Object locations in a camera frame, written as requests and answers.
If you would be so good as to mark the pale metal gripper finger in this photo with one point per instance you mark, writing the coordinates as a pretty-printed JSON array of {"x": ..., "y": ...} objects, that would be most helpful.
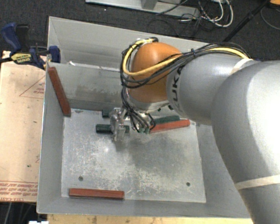
[
  {"x": 121, "y": 133},
  {"x": 114, "y": 121}
]

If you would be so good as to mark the dark green flat block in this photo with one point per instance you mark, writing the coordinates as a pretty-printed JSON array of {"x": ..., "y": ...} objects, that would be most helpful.
[
  {"x": 168, "y": 119},
  {"x": 103, "y": 128}
]

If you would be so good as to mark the red-brown flat block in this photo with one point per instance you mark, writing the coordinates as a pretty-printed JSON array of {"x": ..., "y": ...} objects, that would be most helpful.
[
  {"x": 96, "y": 194},
  {"x": 171, "y": 126},
  {"x": 60, "y": 91}
]

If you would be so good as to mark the grey metal bin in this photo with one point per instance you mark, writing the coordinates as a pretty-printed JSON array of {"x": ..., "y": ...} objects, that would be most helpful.
[{"x": 136, "y": 164}]

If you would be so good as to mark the brown cardboard board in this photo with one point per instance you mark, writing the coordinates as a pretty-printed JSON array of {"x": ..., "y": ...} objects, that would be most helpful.
[{"x": 16, "y": 129}]

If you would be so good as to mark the black cylinder on white bracket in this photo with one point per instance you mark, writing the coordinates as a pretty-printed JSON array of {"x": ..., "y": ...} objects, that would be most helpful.
[{"x": 169, "y": 107}]

